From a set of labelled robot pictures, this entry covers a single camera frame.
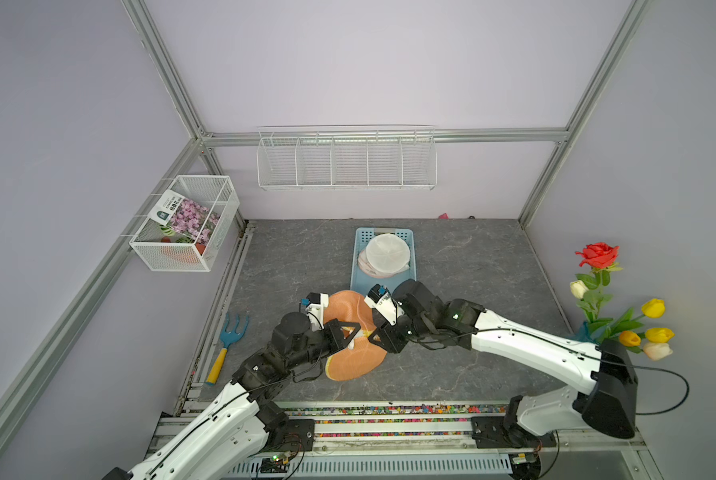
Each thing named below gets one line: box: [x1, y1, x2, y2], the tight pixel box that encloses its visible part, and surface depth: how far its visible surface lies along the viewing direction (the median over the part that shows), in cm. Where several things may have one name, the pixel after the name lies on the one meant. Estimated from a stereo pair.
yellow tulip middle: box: [645, 327, 675, 343], surface depth 60 cm
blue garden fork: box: [206, 313, 250, 385], surface depth 93 cm
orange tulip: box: [619, 331, 641, 347], surface depth 59 cm
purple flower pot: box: [148, 189, 221, 255], surface depth 75 cm
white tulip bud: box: [570, 280, 589, 299], surface depth 70 cm
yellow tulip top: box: [641, 298, 666, 319], surface depth 65 cm
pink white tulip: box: [644, 342, 673, 360], surface depth 60 cm
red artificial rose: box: [574, 242, 623, 277], surface depth 64 cm
